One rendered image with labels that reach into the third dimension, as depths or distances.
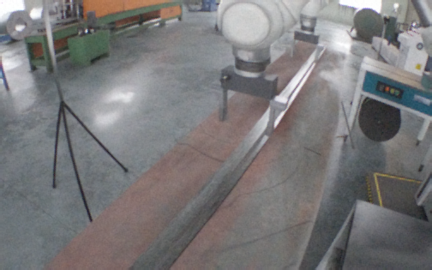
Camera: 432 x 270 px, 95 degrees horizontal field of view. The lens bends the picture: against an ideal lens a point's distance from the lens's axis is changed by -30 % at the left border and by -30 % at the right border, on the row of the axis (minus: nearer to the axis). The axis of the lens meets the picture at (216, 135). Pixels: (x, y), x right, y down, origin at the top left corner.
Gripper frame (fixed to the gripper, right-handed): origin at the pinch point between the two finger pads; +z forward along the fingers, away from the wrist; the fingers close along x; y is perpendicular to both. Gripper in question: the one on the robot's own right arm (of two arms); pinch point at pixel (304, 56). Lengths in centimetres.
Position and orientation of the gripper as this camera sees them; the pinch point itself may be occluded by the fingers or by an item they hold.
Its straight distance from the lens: 143.5
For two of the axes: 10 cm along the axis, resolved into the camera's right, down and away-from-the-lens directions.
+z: -0.2, 8.4, 5.4
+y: -4.8, 4.7, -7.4
